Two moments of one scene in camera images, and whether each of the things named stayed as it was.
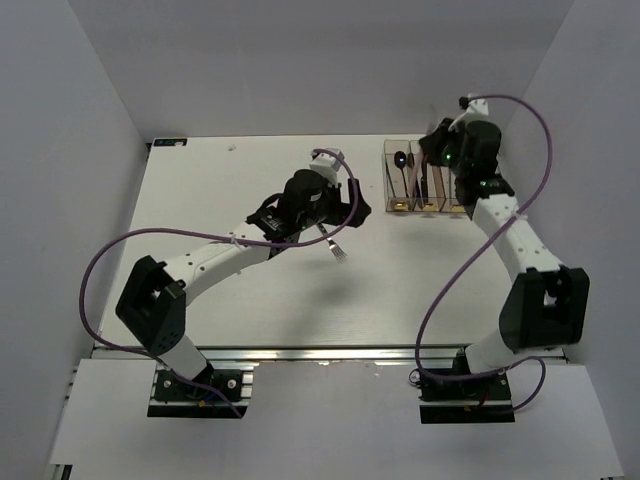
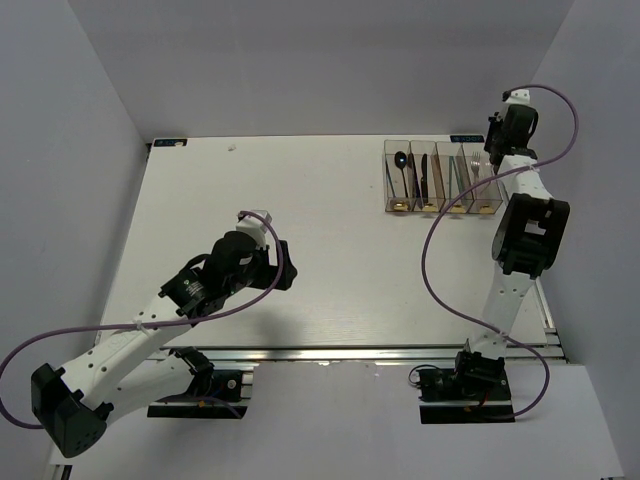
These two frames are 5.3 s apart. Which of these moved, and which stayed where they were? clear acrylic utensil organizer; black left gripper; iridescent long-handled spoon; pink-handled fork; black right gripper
Moved: black right gripper; pink-handled fork; black left gripper
Stayed: iridescent long-handled spoon; clear acrylic utensil organizer
